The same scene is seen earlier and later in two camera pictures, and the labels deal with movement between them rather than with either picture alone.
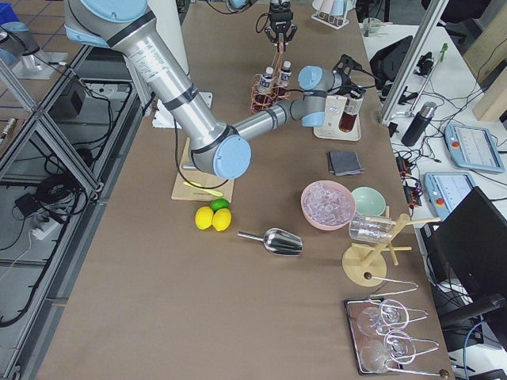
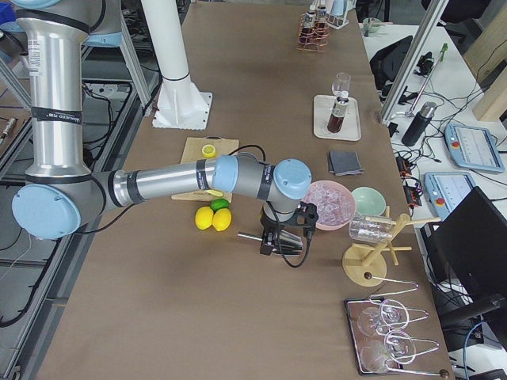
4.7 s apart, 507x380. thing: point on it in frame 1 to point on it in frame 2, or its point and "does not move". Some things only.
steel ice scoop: (279, 241) does not move
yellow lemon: (203, 217) does not move
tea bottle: (348, 118) to (337, 115)
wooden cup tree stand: (365, 265) does not move
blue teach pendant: (472, 147) does not move
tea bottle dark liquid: (283, 88) to (322, 20)
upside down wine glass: (391, 314) does not move
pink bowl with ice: (327, 205) does not move
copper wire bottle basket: (270, 87) to (314, 37)
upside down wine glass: (396, 347) does not move
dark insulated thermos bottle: (419, 124) does not move
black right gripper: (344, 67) to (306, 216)
